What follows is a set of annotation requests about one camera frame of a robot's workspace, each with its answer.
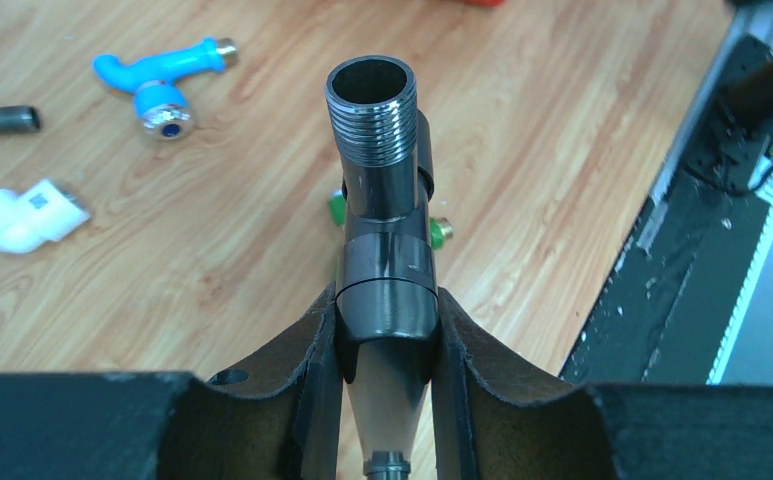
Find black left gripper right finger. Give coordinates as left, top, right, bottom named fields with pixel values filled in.
left=432, top=290, right=773, bottom=479

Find blue plastic faucet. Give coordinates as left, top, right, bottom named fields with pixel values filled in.
left=92, top=37, right=238, bottom=141

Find dark grey metal faucet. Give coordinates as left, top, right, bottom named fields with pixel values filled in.
left=0, top=105, right=42, bottom=135

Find green plastic faucet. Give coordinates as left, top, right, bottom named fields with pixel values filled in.
left=326, top=190, right=454, bottom=250

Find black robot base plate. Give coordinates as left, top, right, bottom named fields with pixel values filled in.
left=558, top=0, right=773, bottom=387

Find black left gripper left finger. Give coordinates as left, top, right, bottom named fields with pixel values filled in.
left=0, top=286, right=342, bottom=479

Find white pvc elbow fitting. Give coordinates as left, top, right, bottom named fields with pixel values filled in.
left=0, top=179, right=92, bottom=255

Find black metal faucet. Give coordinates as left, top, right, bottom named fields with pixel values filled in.
left=325, top=55, right=438, bottom=479

